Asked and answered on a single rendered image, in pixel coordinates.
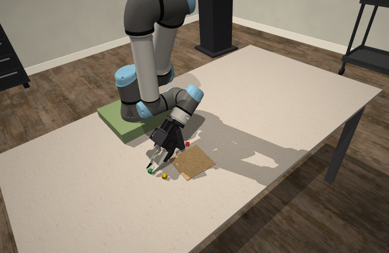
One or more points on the tan flat mat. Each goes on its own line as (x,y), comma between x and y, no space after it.
(192,162)

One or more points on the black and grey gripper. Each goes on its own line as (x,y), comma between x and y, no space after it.
(164,137)

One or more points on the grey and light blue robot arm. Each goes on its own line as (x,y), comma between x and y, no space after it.
(138,84)

